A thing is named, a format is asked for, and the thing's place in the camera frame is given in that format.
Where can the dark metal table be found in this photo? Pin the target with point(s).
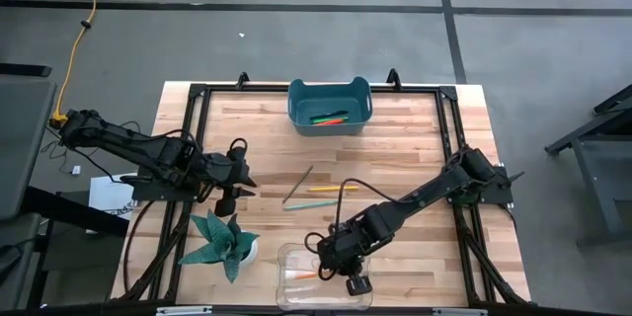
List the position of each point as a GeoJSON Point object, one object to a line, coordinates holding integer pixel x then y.
{"type": "Point", "coordinates": [592, 158]}

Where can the white paper sheet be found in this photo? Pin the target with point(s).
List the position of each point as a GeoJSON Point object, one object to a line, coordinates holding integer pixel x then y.
{"type": "Point", "coordinates": [108, 197]}

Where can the orange highlighter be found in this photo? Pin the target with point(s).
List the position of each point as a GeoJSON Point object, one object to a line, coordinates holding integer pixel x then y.
{"type": "Point", "coordinates": [332, 122]}

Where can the yellow pencil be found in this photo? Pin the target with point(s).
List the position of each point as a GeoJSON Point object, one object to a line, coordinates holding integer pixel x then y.
{"type": "Point", "coordinates": [333, 188]}

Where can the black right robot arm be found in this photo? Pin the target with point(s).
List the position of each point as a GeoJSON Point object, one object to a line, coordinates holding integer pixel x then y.
{"type": "Point", "coordinates": [419, 197]}

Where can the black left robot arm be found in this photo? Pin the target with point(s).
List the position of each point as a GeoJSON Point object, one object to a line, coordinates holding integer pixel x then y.
{"type": "Point", "coordinates": [148, 150]}

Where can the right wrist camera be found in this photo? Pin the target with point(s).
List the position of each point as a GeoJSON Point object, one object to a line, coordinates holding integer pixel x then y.
{"type": "Point", "coordinates": [359, 286]}

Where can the grey table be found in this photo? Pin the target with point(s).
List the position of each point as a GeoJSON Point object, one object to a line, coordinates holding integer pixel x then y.
{"type": "Point", "coordinates": [22, 148]}

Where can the small white adapter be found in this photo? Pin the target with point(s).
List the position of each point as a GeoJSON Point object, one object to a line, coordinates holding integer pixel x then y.
{"type": "Point", "coordinates": [75, 170]}

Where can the orange pencil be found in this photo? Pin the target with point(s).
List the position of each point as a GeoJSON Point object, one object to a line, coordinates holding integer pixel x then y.
{"type": "Point", "coordinates": [305, 275]}

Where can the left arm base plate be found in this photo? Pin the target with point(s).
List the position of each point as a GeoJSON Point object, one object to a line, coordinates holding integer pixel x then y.
{"type": "Point", "coordinates": [148, 193]}

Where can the green artificial plant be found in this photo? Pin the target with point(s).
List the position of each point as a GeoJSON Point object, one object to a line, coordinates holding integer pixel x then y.
{"type": "Point", "coordinates": [219, 244]}

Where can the black pen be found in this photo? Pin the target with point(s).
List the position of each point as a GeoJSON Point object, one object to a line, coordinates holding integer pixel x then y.
{"type": "Point", "coordinates": [328, 115]}

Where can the teal pencil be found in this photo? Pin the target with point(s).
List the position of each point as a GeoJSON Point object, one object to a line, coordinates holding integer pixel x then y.
{"type": "Point", "coordinates": [311, 205]}

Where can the white plant pot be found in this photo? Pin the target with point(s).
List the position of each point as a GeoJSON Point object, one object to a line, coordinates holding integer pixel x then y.
{"type": "Point", "coordinates": [249, 257]}

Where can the green pen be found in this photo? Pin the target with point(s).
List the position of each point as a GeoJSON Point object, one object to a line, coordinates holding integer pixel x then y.
{"type": "Point", "coordinates": [330, 119]}

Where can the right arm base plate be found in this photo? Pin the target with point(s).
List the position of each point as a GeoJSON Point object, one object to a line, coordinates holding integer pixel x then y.
{"type": "Point", "coordinates": [496, 192]}

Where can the silver bracket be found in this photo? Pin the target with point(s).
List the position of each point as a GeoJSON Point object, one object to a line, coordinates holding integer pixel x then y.
{"type": "Point", "coordinates": [183, 310]}
{"type": "Point", "coordinates": [459, 312]}

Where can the black aluminium frame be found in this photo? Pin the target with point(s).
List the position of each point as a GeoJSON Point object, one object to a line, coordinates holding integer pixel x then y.
{"type": "Point", "coordinates": [257, 88]}

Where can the clear plastic bin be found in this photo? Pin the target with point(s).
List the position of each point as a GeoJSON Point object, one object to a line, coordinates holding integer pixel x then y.
{"type": "Point", "coordinates": [296, 296]}

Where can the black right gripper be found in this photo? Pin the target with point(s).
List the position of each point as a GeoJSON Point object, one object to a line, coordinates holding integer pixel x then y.
{"type": "Point", "coordinates": [340, 249]}

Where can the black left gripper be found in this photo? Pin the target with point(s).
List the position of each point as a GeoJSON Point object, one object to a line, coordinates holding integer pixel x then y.
{"type": "Point", "coordinates": [222, 168]}

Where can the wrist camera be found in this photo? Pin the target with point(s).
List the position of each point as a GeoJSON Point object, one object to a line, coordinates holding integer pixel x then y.
{"type": "Point", "coordinates": [359, 286]}
{"type": "Point", "coordinates": [226, 206]}

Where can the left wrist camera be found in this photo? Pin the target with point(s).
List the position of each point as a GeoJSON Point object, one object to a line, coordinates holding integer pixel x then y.
{"type": "Point", "coordinates": [226, 206]}

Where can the teal plastic bin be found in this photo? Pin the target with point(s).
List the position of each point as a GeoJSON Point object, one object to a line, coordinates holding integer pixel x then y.
{"type": "Point", "coordinates": [306, 103]}

